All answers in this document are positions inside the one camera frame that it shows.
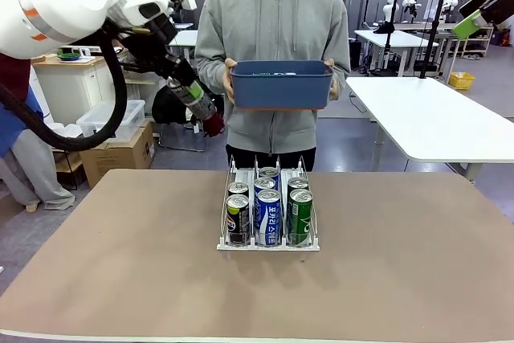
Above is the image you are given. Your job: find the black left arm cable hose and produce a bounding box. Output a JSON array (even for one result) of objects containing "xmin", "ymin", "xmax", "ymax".
[{"xmin": 0, "ymin": 29, "xmax": 129, "ymax": 152}]

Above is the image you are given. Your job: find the person's right hand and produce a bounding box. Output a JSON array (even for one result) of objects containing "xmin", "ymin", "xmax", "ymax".
[{"xmin": 224, "ymin": 57, "xmax": 238, "ymax": 105}]

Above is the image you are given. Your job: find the person in grey hoodie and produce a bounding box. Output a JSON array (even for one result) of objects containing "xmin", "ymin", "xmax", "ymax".
[{"xmin": 194, "ymin": 0, "xmax": 351, "ymax": 172}]

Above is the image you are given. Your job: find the clear plastic storage box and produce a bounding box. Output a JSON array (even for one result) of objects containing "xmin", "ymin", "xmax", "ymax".
[{"xmin": 75, "ymin": 99, "xmax": 146, "ymax": 139}]

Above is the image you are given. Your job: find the black camera stand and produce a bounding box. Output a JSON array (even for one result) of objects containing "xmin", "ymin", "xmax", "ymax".
[{"xmin": 373, "ymin": 0, "xmax": 402, "ymax": 77}]

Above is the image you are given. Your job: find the red cloth bag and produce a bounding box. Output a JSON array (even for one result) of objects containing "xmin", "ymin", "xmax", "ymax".
[{"xmin": 202, "ymin": 112, "xmax": 226, "ymax": 138}]

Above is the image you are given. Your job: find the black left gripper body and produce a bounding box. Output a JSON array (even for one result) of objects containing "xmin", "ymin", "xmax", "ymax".
[{"xmin": 139, "ymin": 12, "xmax": 182, "ymax": 78}]

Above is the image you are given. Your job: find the brown cardboard box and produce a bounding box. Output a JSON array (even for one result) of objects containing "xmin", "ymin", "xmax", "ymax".
[{"xmin": 79, "ymin": 120, "xmax": 156, "ymax": 190}]

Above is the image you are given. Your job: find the person's left forearm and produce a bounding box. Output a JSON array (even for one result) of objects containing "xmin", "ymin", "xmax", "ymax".
[{"xmin": 331, "ymin": 53, "xmax": 351, "ymax": 101}]

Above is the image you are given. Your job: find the blue plastic bin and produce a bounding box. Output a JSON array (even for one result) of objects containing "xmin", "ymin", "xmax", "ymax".
[{"xmin": 230, "ymin": 59, "xmax": 334, "ymax": 112}]

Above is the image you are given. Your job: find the white wire can dispenser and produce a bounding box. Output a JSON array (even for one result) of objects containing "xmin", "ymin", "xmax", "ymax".
[{"xmin": 216, "ymin": 154, "xmax": 322, "ymax": 252}]

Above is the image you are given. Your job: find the person's left hand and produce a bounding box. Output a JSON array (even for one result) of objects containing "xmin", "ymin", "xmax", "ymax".
[{"xmin": 324, "ymin": 58, "xmax": 341, "ymax": 102}]

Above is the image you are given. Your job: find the yellow plastic crate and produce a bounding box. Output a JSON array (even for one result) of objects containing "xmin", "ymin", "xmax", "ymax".
[{"xmin": 448, "ymin": 71, "xmax": 476, "ymax": 91}]

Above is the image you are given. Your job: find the person's right forearm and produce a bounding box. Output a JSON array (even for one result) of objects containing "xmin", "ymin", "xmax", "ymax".
[{"xmin": 194, "ymin": 51, "xmax": 232, "ymax": 95}]

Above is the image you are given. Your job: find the person in maroon top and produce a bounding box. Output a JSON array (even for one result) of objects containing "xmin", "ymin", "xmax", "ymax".
[{"xmin": 0, "ymin": 0, "xmax": 75, "ymax": 211}]

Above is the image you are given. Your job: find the white desk cabinet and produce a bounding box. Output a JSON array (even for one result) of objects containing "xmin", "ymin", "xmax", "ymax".
[{"xmin": 31, "ymin": 53, "xmax": 117, "ymax": 127}]

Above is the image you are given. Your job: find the black tripod pole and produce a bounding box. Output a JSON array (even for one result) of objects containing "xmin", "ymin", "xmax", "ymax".
[{"xmin": 419, "ymin": 0, "xmax": 449, "ymax": 79}]

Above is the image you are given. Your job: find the large white table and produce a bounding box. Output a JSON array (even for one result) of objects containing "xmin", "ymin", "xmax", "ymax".
[{"xmin": 345, "ymin": 76, "xmax": 514, "ymax": 182}]

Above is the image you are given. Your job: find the white background table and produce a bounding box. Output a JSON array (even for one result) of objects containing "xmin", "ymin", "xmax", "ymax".
[
  {"xmin": 354, "ymin": 29, "xmax": 441, "ymax": 75},
  {"xmin": 168, "ymin": 29, "xmax": 200, "ymax": 75}
]

